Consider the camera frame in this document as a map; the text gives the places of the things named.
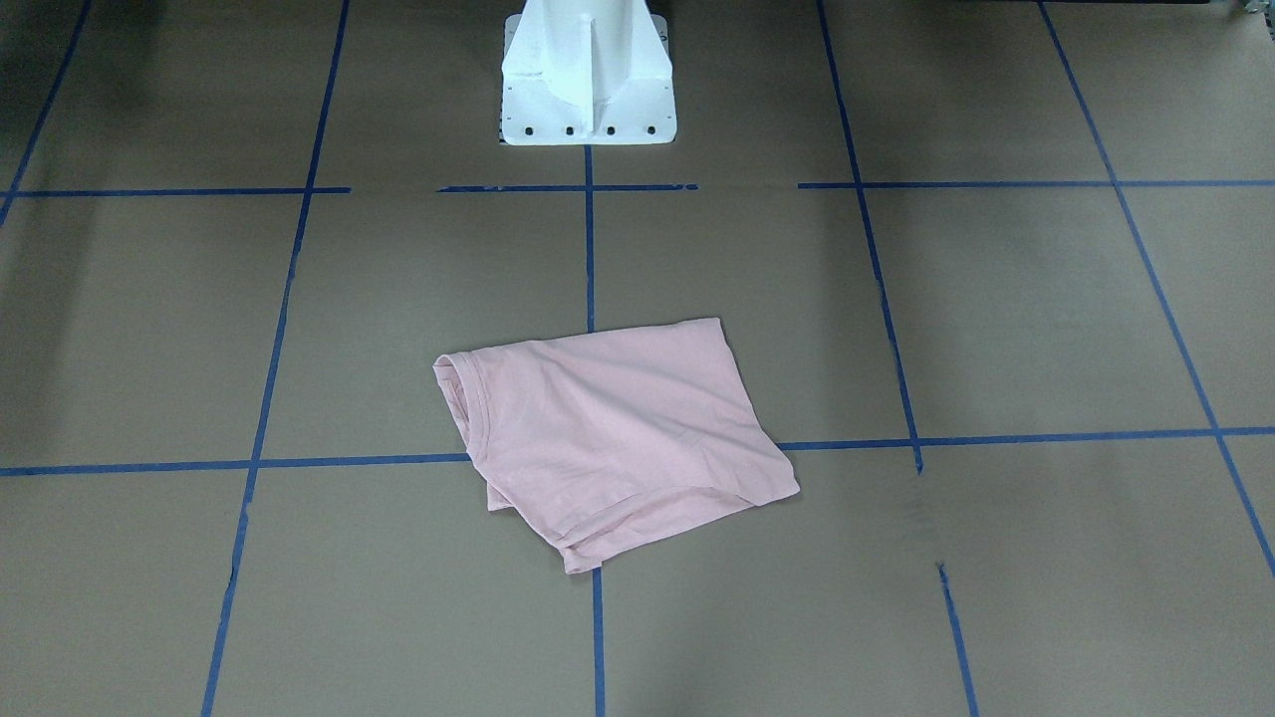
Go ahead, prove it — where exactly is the white support column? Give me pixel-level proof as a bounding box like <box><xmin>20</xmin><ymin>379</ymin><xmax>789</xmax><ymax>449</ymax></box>
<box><xmin>501</xmin><ymin>0</ymin><xmax>676</xmax><ymax>120</ymax></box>

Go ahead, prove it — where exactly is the pink Snoopy t-shirt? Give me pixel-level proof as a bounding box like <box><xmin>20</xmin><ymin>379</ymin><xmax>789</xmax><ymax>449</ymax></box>
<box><xmin>434</xmin><ymin>316</ymin><xmax>799</xmax><ymax>575</ymax></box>

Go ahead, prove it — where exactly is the white mounting base plate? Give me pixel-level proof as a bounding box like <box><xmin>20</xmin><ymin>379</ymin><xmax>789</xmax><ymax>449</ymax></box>
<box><xmin>499</xmin><ymin>14</ymin><xmax>678</xmax><ymax>147</ymax></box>

